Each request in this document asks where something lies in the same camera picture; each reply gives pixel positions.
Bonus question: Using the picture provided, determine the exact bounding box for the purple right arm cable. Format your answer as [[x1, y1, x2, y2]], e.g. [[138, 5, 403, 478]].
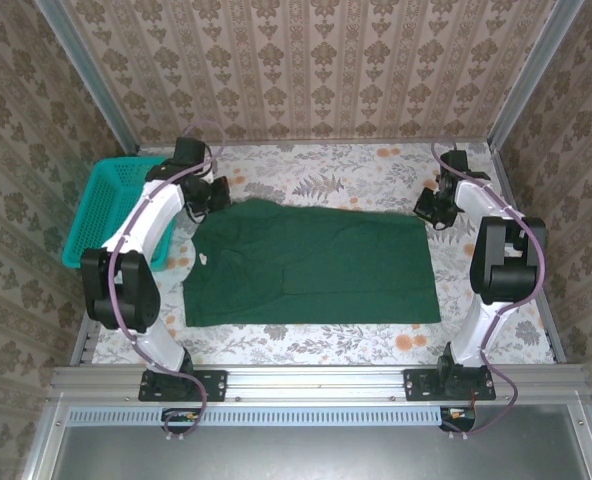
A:
[[430, 141, 548, 435]]

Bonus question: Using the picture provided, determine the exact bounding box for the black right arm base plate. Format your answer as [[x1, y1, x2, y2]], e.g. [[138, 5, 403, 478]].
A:
[[403, 368, 497, 403]]

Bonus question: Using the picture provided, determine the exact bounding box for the aluminium frame post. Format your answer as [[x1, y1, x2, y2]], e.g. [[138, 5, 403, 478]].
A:
[[488, 0, 585, 151], [34, 0, 140, 154]]

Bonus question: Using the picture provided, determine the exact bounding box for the grey metal panel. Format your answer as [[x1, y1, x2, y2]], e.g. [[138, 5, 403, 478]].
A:
[[25, 394, 592, 480]]

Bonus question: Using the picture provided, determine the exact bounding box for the teal plastic basket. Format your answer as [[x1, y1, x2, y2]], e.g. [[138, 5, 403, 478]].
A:
[[61, 157, 177, 273]]

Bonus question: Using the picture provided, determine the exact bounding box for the long aluminium table side rail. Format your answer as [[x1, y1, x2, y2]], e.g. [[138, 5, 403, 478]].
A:
[[490, 144, 567, 364]]

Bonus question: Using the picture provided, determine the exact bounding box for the slotted grey cable duct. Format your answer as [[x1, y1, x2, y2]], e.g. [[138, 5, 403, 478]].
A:
[[68, 405, 440, 427]]

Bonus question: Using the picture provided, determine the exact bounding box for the short aluminium table side rail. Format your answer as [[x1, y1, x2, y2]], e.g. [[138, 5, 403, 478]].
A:
[[70, 319, 102, 369]]

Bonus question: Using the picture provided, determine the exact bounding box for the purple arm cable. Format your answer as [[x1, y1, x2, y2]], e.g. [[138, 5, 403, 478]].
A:
[[106, 119, 226, 436], [430, 141, 548, 435]]

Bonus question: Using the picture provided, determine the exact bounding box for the long aluminium mounting rail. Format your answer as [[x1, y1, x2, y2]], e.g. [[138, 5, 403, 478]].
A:
[[50, 364, 585, 404]]

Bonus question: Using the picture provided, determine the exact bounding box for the black junction box with wires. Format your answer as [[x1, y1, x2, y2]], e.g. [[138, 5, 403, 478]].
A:
[[160, 407, 202, 435], [439, 405, 477, 432]]

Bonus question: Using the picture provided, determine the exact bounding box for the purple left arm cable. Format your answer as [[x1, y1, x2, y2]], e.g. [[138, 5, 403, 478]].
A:
[[106, 119, 226, 436]]

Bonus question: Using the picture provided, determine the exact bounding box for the dark green t-shirt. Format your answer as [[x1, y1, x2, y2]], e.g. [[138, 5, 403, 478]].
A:
[[182, 198, 441, 329]]

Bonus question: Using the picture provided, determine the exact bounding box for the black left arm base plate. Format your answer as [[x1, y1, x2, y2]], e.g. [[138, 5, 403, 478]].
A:
[[138, 367, 228, 403]]

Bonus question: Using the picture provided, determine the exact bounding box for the floral patterned table cover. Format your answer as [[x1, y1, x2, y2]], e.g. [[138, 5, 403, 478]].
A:
[[91, 142, 557, 366]]

